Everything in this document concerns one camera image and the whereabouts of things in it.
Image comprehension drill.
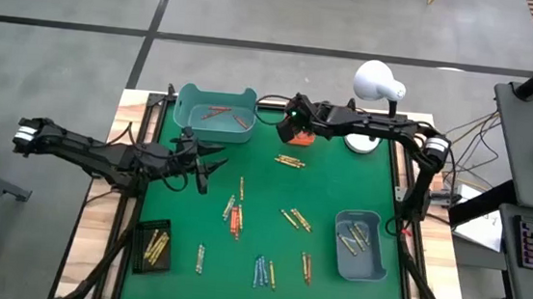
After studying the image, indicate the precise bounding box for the black table frame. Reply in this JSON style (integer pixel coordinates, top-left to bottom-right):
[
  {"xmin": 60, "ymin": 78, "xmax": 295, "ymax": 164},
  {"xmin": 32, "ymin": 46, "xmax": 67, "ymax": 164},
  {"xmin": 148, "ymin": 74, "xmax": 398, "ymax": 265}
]
[{"xmin": 47, "ymin": 73, "xmax": 489, "ymax": 299}]

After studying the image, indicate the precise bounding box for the white desk lamp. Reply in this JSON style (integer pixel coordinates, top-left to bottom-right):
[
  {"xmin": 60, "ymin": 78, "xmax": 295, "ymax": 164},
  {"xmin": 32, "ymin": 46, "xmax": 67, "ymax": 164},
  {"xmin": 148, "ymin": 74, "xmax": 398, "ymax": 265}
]
[{"xmin": 343, "ymin": 57, "xmax": 410, "ymax": 158}]

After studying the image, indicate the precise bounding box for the teal plastic bin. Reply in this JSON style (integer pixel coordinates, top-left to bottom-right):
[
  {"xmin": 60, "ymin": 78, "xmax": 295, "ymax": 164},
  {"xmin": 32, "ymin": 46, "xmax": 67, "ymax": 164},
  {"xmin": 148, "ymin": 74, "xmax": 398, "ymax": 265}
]
[{"xmin": 170, "ymin": 81, "xmax": 260, "ymax": 147}]

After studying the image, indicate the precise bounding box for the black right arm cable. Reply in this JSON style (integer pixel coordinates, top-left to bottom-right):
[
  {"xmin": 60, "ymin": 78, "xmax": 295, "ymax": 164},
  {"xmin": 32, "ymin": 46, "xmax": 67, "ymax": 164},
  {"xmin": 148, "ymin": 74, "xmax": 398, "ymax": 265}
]
[{"xmin": 253, "ymin": 93, "xmax": 296, "ymax": 127}]

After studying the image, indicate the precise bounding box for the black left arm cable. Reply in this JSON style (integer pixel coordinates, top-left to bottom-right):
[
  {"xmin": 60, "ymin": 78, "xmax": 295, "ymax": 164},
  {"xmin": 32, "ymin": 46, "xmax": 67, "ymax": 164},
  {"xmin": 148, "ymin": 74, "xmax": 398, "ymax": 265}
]
[{"xmin": 159, "ymin": 167, "xmax": 194, "ymax": 195}]

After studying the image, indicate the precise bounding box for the white paper sheet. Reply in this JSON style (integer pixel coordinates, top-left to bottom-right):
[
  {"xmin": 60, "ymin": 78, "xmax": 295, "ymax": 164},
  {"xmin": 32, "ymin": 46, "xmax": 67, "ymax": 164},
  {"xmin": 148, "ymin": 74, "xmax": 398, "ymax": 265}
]
[{"xmin": 449, "ymin": 204, "xmax": 507, "ymax": 254}]

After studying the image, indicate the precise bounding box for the black mesh tray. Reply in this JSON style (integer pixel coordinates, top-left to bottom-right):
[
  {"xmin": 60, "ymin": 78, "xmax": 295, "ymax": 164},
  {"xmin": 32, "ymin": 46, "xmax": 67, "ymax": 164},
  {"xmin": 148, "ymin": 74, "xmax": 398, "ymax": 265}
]
[{"xmin": 129, "ymin": 216, "xmax": 176, "ymax": 279}]

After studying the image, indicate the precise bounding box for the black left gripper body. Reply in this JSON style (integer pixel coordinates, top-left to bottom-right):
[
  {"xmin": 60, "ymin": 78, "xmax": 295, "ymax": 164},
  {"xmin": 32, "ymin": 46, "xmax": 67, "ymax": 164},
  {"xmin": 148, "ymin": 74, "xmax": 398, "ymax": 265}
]
[{"xmin": 147, "ymin": 127, "xmax": 201, "ymax": 183}]

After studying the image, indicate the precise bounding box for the grey blue plastic bin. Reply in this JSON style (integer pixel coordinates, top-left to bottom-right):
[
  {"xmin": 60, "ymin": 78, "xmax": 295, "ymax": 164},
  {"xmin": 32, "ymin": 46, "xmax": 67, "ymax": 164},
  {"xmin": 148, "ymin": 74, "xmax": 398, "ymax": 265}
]
[{"xmin": 329, "ymin": 207, "xmax": 393, "ymax": 285}]

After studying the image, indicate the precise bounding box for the grey clamp bracket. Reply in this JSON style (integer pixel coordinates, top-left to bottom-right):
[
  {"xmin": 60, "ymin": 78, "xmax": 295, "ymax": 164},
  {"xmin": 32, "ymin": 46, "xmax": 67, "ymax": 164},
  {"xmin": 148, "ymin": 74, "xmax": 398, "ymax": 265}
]
[{"xmin": 392, "ymin": 185, "xmax": 410, "ymax": 204}]

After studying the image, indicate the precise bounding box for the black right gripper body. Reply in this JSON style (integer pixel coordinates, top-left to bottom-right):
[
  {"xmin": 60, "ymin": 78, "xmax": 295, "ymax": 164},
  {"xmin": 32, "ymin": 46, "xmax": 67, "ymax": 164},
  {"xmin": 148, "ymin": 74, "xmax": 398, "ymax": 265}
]
[{"xmin": 277, "ymin": 92, "xmax": 330, "ymax": 137}]

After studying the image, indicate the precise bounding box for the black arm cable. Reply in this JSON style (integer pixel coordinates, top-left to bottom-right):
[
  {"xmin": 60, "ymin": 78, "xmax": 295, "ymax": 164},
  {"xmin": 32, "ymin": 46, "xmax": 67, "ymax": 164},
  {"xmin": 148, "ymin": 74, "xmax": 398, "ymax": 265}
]
[
  {"xmin": 159, "ymin": 167, "xmax": 194, "ymax": 195},
  {"xmin": 253, "ymin": 93, "xmax": 296, "ymax": 127}
]

